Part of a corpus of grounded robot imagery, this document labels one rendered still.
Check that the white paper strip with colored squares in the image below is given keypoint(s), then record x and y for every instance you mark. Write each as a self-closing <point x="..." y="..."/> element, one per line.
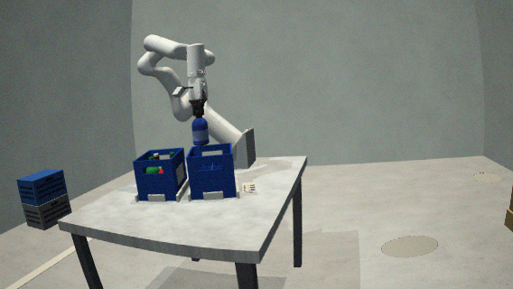
<point x="248" y="187"/>

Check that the blue crate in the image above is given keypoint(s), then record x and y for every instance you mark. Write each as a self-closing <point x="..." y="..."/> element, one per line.
<point x="203" y="179"/>
<point x="169" y="182"/>

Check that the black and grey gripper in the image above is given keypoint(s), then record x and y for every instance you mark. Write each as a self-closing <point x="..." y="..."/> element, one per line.
<point x="198" y="95"/>

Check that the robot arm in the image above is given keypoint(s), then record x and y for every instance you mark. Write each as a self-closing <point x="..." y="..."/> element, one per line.
<point x="197" y="58"/>

